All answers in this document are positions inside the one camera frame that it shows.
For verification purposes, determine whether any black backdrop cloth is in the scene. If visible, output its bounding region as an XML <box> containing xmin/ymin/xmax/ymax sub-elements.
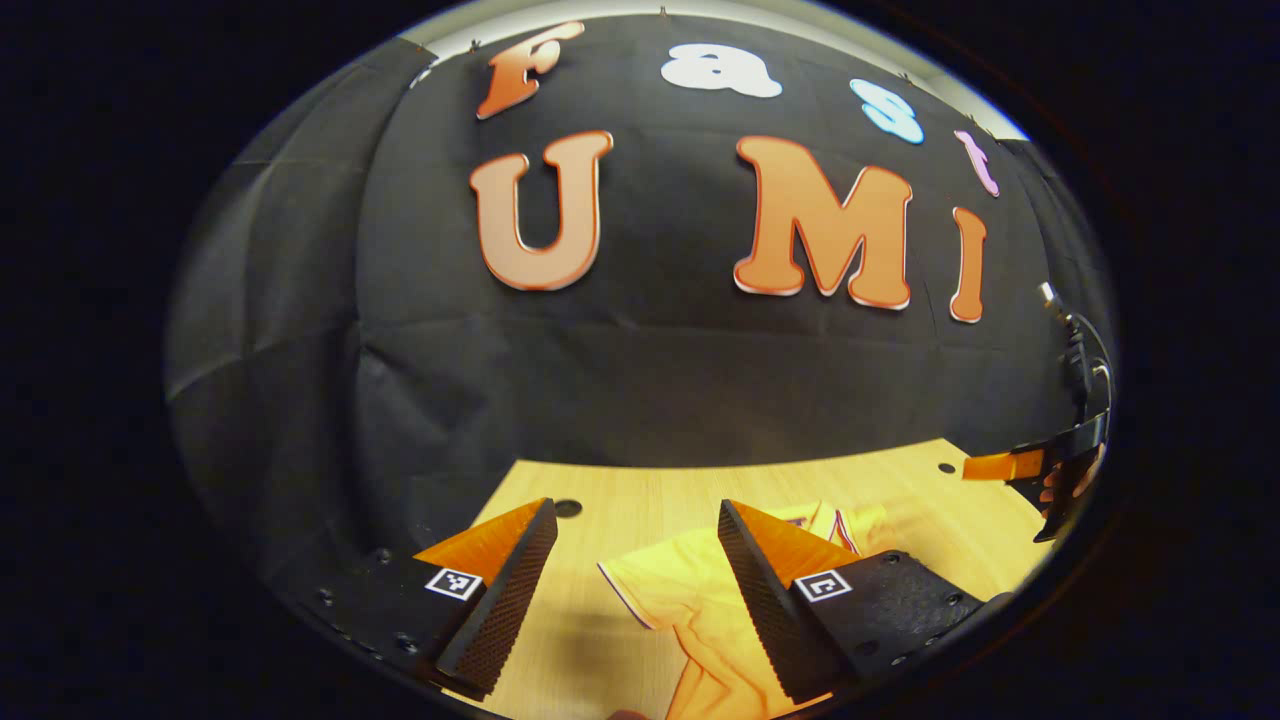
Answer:
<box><xmin>165</xmin><ymin>10</ymin><xmax>1116</xmax><ymax>601</ymax></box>

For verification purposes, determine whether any orange T-shirt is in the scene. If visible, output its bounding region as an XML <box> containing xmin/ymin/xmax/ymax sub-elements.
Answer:
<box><xmin>598</xmin><ymin>500</ymin><xmax>891</xmax><ymax>720</ymax></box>

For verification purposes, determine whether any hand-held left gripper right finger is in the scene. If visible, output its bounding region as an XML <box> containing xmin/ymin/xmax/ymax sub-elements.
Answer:
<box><xmin>718</xmin><ymin>500</ymin><xmax>1011</xmax><ymax>704</ymax></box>

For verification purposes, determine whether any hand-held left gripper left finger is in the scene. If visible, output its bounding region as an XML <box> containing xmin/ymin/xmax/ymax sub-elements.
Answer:
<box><xmin>300</xmin><ymin>498</ymin><xmax>559</xmax><ymax>699</ymax></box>

